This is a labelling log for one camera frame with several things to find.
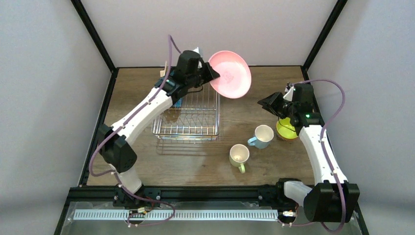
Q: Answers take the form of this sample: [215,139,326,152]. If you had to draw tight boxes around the lime green bowl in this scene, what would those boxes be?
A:
[276,117,298,141]

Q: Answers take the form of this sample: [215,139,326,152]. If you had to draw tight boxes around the pink round plate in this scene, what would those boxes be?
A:
[208,50,252,99]

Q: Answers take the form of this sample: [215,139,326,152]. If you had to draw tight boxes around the light blue mug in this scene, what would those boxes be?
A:
[247,125,274,149]

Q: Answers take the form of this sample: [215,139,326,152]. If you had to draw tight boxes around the teal polka dot plate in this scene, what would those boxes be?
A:
[173,99,183,109]

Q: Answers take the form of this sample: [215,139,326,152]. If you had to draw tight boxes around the metal wire dish rack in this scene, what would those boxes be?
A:
[152,83,220,141]

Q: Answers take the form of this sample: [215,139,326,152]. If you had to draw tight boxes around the bamboo pattern square plate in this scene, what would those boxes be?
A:
[160,61,169,79]

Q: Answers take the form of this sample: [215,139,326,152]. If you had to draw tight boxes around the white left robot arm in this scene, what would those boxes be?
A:
[97,48,219,193]

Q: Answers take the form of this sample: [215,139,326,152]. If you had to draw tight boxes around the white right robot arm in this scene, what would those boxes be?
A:
[258,83,360,225]

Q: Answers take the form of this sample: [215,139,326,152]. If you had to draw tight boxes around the pale green mug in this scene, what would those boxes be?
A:
[229,144,250,174]

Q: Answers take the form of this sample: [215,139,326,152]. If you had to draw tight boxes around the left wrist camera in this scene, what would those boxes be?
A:
[193,47,204,70]

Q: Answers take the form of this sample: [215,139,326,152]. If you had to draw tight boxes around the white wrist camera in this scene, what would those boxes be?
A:
[283,83,295,101]

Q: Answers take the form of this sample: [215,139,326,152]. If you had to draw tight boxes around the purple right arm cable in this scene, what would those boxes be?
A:
[277,78,347,234]

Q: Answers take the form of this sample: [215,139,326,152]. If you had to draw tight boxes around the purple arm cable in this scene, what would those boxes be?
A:
[88,34,177,228]
[277,78,347,234]

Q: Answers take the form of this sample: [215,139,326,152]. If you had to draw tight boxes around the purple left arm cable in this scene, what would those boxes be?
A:
[88,34,177,228]

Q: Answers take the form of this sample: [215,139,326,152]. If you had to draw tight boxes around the black aluminium frame rail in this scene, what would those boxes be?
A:
[53,185,370,235]

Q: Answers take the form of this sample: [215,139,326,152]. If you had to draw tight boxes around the white slotted cable duct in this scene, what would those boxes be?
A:
[71,209,278,221]

